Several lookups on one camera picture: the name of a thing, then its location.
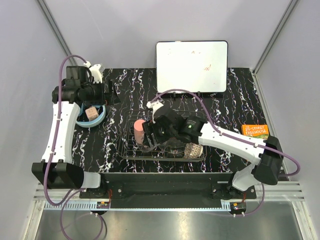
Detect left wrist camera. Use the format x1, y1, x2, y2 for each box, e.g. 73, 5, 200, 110
66, 66, 88, 83

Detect orange treehouse book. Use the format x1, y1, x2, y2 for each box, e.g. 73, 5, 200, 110
241, 124, 269, 140

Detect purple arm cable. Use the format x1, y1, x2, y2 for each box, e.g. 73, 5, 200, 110
42, 54, 108, 240
152, 89, 301, 216

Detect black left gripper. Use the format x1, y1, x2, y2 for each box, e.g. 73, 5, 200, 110
81, 79, 121, 106

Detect white dry-erase board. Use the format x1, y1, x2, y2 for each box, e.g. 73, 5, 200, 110
155, 40, 229, 93

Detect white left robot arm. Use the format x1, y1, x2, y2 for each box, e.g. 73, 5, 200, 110
31, 62, 120, 198

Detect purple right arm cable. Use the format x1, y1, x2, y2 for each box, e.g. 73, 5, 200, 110
152, 89, 301, 216

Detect brown checkered patterned bowl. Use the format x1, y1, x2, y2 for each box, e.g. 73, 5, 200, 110
184, 143, 203, 159

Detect pink plastic cup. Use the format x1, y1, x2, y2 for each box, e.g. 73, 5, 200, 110
133, 119, 145, 144

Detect black wire dish rack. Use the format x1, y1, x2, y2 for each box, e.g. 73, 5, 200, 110
117, 110, 206, 162

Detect light blue headphones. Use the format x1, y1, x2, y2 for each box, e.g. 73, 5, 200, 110
75, 105, 107, 128

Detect clear glass bowl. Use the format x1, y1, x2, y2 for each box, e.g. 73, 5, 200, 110
159, 138, 186, 158

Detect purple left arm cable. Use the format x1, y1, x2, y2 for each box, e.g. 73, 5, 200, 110
42, 54, 108, 240

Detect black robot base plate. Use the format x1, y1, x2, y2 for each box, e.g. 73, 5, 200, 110
80, 172, 257, 211

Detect clear faceted glass tumbler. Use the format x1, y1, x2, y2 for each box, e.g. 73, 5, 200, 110
138, 139, 160, 153

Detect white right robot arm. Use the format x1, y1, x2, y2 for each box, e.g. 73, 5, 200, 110
142, 101, 283, 199

